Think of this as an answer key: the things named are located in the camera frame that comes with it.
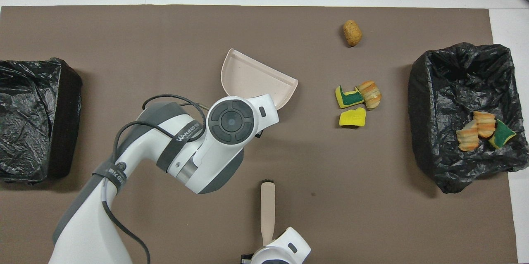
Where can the small yellow green sponge piece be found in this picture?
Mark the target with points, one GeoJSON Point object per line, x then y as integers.
{"type": "Point", "coordinates": [502, 135]}

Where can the beige plastic dustpan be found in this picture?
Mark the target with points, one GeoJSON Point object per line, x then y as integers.
{"type": "Point", "coordinates": [252, 78]}

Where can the bin with black bag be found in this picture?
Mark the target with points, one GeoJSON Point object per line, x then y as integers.
{"type": "Point", "coordinates": [454, 82]}
{"type": "Point", "coordinates": [29, 119]}

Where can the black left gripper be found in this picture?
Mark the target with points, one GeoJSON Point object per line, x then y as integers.
{"type": "Point", "coordinates": [259, 134]}

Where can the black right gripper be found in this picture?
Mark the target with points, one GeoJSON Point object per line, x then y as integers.
{"type": "Point", "coordinates": [246, 259]}

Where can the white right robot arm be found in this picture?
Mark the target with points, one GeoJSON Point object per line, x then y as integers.
{"type": "Point", "coordinates": [285, 247]}

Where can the brown table mat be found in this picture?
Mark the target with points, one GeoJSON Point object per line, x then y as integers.
{"type": "Point", "coordinates": [372, 198]}

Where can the brown bread roll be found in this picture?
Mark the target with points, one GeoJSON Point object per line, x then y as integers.
{"type": "Point", "coordinates": [352, 32]}

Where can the bread piece with pale side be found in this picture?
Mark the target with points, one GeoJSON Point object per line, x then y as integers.
{"type": "Point", "coordinates": [468, 140]}

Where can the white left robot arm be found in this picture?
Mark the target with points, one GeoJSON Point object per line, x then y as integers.
{"type": "Point", "coordinates": [186, 160]}

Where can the beige hand brush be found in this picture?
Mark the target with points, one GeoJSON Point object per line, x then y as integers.
{"type": "Point", "coordinates": [268, 206]}

